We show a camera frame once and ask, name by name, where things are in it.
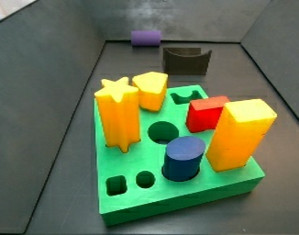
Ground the blue cylinder block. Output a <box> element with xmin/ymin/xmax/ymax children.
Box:
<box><xmin>161</xmin><ymin>136</ymin><xmax>205</xmax><ymax>182</ymax></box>

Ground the yellow star block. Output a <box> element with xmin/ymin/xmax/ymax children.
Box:
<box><xmin>95</xmin><ymin>77</ymin><xmax>141</xmax><ymax>153</ymax></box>

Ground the black curved holder stand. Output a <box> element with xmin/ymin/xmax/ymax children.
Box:
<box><xmin>163</xmin><ymin>48</ymin><xmax>212</xmax><ymax>75</ymax></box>

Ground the yellow pentagon block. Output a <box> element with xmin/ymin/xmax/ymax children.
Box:
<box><xmin>132</xmin><ymin>72</ymin><xmax>168</xmax><ymax>111</ymax></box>

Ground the red cube block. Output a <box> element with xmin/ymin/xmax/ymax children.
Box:
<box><xmin>187</xmin><ymin>95</ymin><xmax>229</xmax><ymax>133</ymax></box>

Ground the green shape sorter base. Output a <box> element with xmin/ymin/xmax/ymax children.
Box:
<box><xmin>95</xmin><ymin>85</ymin><xmax>264</xmax><ymax>226</ymax></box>

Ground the purple cylinder block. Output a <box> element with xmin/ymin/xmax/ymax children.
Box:
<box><xmin>131</xmin><ymin>30</ymin><xmax>161</xmax><ymax>46</ymax></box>

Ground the tall yellow rectangular block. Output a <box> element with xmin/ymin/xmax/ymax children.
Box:
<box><xmin>205</xmin><ymin>99</ymin><xmax>276</xmax><ymax>172</ymax></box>

